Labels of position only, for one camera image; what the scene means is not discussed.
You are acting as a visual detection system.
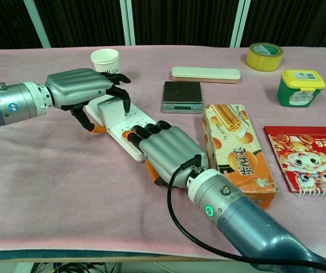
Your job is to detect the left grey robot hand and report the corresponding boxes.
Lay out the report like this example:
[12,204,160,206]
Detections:
[44,68,132,134]

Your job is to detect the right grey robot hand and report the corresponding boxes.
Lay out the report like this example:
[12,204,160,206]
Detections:
[122,120,210,189]

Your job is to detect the white plastic plug adapter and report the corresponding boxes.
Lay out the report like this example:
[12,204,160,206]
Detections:
[97,99,124,129]

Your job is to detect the white power strip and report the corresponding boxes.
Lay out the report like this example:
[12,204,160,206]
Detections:
[85,98,160,163]

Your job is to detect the white paper cup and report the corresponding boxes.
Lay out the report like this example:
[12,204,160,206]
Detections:
[90,48,120,74]

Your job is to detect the small digital kitchen scale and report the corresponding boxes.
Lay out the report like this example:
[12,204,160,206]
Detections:
[161,81,204,114]

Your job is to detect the orange egg roll snack box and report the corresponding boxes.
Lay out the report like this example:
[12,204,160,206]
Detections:
[202,104,279,210]

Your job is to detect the white and pink pencil case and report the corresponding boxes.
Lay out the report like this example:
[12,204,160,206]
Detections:
[171,66,241,85]

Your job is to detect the pink tablecloth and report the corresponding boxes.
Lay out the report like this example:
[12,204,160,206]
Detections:
[0,45,326,261]

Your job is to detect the black pleated curtain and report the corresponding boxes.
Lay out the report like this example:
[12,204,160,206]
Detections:
[0,0,326,51]

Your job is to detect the yellow packing tape roll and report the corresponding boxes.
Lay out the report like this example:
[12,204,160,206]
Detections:
[246,43,285,72]

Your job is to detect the red spiral 2026 calendar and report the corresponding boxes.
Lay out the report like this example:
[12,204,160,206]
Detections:
[264,126,326,196]

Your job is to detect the green jar with yellow lid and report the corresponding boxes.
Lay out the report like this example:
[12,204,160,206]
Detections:
[276,69,326,108]

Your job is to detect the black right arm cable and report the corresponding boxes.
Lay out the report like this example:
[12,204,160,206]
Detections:
[167,155,326,273]

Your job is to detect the white frame post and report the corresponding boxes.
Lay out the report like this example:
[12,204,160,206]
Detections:
[119,0,137,46]
[23,0,52,48]
[229,0,252,48]

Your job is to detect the tangled black floor cables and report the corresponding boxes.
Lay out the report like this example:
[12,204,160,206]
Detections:
[32,261,124,273]

